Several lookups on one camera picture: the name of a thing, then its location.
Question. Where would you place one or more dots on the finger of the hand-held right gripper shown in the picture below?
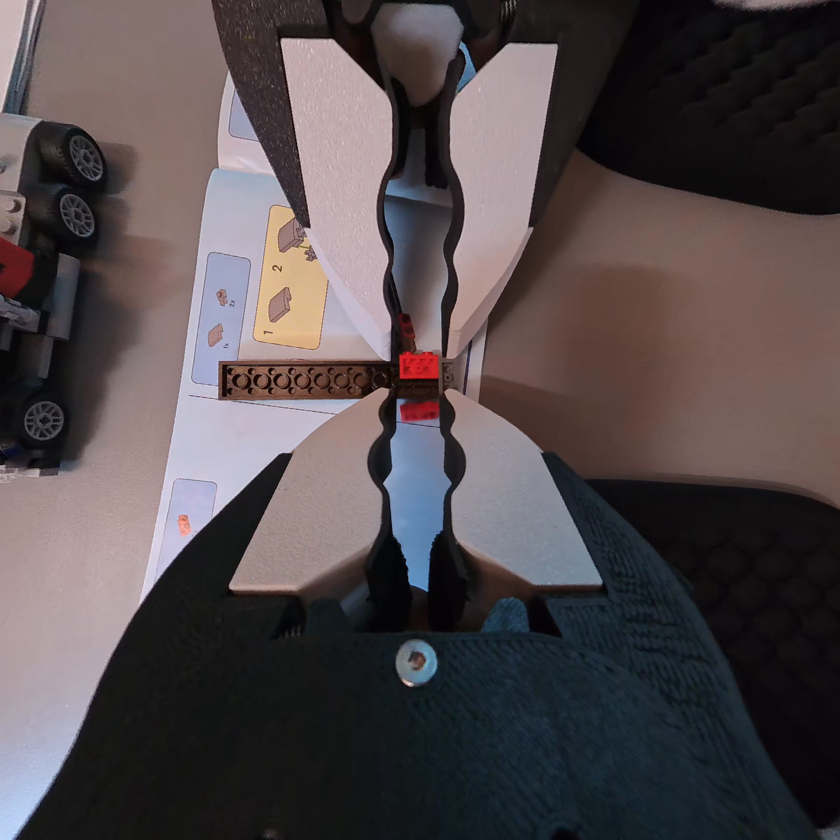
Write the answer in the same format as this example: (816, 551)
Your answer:
(505, 164)
(334, 164)

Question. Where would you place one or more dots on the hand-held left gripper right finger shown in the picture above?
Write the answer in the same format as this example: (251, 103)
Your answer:
(518, 518)

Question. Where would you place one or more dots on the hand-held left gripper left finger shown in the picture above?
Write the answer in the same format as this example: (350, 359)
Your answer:
(308, 518)

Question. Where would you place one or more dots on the long black lego plate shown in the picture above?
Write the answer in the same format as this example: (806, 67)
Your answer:
(295, 380)

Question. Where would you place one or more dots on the small dark lego plate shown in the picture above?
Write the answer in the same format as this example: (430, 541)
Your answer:
(448, 377)

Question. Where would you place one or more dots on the small red lego brick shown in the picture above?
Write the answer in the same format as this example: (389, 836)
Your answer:
(418, 366)

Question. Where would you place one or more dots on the open lego instruction booklet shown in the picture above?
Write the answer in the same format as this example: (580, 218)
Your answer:
(216, 426)

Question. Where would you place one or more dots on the black red lego truck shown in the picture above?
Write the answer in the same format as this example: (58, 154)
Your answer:
(39, 295)

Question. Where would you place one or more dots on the black quilted wrist pad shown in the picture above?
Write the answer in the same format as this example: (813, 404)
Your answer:
(722, 98)
(754, 623)

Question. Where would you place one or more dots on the car cover instruction booklet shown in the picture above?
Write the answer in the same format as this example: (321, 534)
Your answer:
(13, 52)

